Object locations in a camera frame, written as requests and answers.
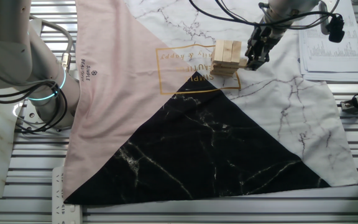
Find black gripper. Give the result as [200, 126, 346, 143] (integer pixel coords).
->
[244, 26, 284, 72]

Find pink black marble tablecloth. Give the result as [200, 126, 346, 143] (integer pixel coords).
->
[62, 0, 358, 206]

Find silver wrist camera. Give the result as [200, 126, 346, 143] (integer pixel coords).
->
[318, 1, 331, 35]

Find white power strip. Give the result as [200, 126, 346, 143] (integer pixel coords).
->
[52, 166, 83, 224]

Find grey cable with metal connector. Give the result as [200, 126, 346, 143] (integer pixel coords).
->
[29, 14, 75, 74]

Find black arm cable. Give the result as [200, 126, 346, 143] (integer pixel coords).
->
[214, 0, 256, 25]
[188, 0, 338, 25]

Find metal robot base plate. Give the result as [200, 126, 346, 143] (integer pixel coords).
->
[14, 98, 76, 133]

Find stacked wooden jenga blocks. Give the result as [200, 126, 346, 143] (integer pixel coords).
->
[210, 60, 241, 78]

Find black foam microphone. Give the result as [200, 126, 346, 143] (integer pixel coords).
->
[326, 14, 346, 44]

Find black looped cable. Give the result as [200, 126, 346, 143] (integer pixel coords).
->
[0, 80, 69, 134]
[0, 86, 61, 133]

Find printed paper stack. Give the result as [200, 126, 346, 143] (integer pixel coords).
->
[297, 0, 358, 83]

